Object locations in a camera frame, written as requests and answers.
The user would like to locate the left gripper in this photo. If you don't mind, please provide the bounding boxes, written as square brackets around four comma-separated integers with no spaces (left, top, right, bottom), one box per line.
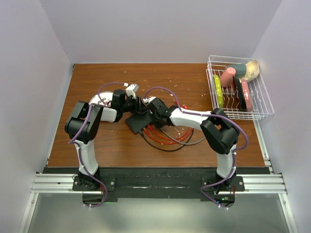
[121,96,149,117]

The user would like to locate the black network switch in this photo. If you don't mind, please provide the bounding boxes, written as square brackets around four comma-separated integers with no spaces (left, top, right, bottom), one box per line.
[125,113,152,134]

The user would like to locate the black cable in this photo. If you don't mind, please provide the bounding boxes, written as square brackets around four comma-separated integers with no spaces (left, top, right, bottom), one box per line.
[138,131,192,152]

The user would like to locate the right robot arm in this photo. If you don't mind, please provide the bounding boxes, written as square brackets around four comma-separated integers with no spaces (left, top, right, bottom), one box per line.
[143,97,240,191]

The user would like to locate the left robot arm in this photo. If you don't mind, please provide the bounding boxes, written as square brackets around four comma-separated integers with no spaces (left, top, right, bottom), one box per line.
[65,89,152,190]

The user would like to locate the white round patterned plate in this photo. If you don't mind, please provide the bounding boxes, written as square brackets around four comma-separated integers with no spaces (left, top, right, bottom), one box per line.
[89,91,113,106]

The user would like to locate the yellow-green plate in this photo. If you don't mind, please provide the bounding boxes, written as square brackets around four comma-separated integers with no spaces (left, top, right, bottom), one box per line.
[213,74,224,108]

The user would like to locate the pink cup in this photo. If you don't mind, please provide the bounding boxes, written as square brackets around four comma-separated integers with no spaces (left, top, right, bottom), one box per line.
[220,67,236,87]

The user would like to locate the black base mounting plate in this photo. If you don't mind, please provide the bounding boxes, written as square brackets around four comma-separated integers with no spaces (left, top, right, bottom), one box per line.
[72,167,245,204]

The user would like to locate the pink plate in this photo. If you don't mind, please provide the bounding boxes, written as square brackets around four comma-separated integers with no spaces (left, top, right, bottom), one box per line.
[241,79,253,112]

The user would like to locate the dark green cup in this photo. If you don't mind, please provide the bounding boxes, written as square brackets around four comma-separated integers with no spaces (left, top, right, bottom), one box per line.
[226,64,247,77]

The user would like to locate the beige bowl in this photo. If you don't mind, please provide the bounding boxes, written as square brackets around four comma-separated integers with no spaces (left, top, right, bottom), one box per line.
[244,60,259,82]

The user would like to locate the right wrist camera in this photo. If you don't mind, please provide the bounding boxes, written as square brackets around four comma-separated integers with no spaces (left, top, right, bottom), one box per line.
[142,96,156,104]

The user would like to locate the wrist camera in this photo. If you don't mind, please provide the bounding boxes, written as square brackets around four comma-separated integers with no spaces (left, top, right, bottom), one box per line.
[142,96,156,104]
[125,83,139,99]

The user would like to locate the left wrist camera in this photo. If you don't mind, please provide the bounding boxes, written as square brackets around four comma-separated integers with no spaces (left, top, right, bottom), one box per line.
[125,83,139,99]

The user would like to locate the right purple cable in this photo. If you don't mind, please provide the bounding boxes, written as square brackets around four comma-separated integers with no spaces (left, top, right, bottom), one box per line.
[143,86,249,211]

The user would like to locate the purple cable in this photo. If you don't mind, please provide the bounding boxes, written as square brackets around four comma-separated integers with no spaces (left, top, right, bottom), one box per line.
[143,86,249,211]
[68,82,128,208]

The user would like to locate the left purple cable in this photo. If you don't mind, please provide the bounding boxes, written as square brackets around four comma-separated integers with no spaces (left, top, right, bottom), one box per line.
[68,82,128,208]

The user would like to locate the white wire dish rack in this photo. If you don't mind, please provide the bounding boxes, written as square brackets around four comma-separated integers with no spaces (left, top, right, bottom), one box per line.
[206,55,274,120]

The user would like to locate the aluminium frame rail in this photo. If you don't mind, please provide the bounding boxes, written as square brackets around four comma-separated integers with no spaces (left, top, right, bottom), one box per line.
[31,173,298,233]

